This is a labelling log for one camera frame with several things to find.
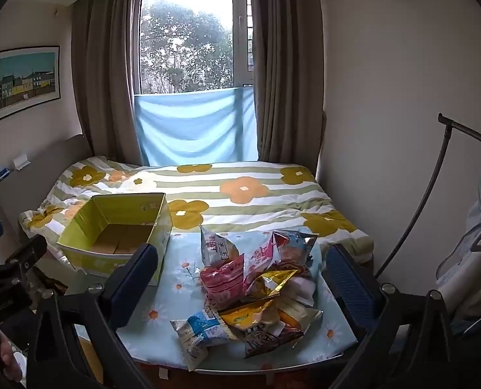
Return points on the person's left hand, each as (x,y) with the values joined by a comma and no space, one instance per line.
(7,358)

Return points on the window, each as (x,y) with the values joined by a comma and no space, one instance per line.
(183,36)

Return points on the blue shrimp cracker bag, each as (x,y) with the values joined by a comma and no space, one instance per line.
(299,247)

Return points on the white garment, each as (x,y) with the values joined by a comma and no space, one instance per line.
(463,283)

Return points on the brown curtain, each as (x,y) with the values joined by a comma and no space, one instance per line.
(289,69)
(102,69)

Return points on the striped floral pillow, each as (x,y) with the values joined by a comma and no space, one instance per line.
(244,210)

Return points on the pile of snack packets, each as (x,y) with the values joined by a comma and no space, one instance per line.
(224,283)

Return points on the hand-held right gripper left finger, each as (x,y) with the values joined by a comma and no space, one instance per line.
(137,281)

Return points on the yellow-green cardboard box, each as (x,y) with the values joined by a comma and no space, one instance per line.
(102,214)

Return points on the daisy print blue tablecloth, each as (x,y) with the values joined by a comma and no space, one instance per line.
(175,304)

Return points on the light blue window cloth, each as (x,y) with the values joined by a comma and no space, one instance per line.
(191,125)

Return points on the framed picture of houses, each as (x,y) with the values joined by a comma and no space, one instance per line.
(25,83)

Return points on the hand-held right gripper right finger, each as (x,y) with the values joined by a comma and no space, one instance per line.
(347,287)

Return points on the small white holder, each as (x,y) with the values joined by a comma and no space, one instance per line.
(20,162)

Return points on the small blue box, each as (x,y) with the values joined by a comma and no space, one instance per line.
(3,173)

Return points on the grey bed headboard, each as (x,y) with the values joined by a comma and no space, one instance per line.
(41,170)

